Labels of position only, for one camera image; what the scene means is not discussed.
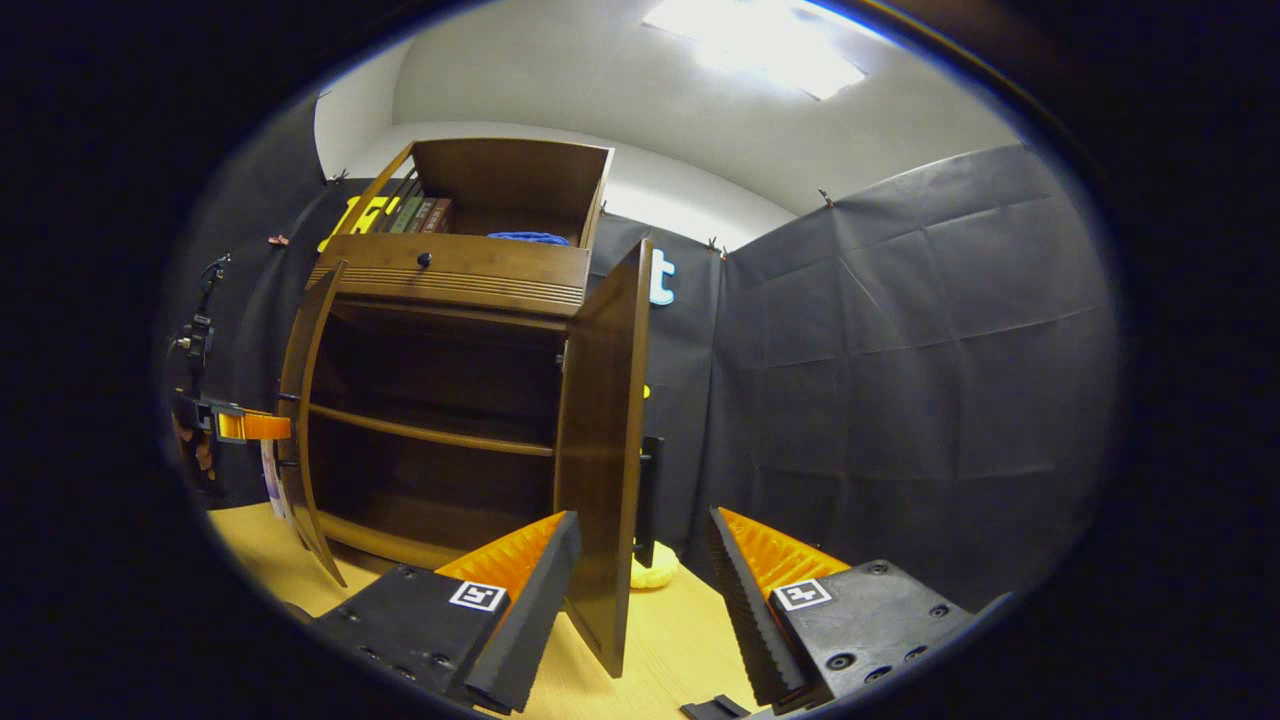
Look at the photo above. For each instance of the wooden cabinet drawer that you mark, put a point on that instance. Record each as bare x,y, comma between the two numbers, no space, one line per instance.
470,275

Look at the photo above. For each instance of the ceiling light panel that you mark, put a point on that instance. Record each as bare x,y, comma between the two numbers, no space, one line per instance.
760,45

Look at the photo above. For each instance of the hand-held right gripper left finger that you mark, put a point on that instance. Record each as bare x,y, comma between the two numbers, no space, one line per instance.
530,620

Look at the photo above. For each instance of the reddish brown book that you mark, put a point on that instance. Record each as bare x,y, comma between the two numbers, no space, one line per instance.
439,216

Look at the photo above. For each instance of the wooden inner cabinet shelf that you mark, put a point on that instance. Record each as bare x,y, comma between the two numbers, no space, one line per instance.
430,432

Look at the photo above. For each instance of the wooden double-door shoe cabinet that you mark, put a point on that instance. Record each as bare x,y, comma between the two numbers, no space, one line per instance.
450,380

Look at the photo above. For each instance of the blue cloth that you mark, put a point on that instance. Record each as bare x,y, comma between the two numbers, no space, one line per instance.
530,238

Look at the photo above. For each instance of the pale yellow sponge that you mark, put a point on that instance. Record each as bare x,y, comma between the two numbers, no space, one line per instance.
655,575

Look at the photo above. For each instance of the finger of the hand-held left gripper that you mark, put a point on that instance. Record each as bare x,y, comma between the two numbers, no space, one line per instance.
255,426

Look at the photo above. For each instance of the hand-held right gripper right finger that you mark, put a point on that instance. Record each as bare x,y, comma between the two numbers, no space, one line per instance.
750,610

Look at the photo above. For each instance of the black backdrop cloth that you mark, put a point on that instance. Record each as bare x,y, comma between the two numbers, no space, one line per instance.
900,380

